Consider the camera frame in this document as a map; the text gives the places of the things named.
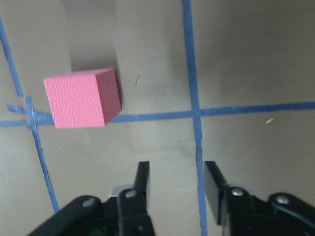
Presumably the pink foam cube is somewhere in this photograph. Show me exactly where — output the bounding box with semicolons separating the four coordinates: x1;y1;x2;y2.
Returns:
43;68;121;129

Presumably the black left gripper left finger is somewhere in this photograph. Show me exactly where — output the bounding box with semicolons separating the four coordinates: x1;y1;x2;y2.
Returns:
118;161;155;236

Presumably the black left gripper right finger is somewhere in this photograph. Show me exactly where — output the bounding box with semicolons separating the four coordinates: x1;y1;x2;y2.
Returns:
204;161;256;236

